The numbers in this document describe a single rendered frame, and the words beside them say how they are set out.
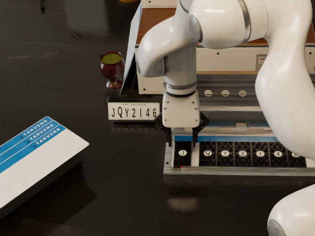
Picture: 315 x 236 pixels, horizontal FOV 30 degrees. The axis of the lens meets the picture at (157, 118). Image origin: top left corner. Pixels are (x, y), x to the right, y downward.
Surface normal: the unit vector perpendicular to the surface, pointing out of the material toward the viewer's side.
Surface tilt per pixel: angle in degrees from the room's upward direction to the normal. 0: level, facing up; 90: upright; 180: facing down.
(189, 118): 77
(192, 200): 0
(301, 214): 20
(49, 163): 0
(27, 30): 0
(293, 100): 41
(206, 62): 90
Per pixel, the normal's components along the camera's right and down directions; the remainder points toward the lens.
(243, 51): -0.07, 0.66
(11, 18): -0.06, -0.75
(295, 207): -0.34, -0.68
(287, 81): -0.11, -0.16
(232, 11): 0.22, -0.12
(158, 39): -0.59, -0.15
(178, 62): 0.10, 0.45
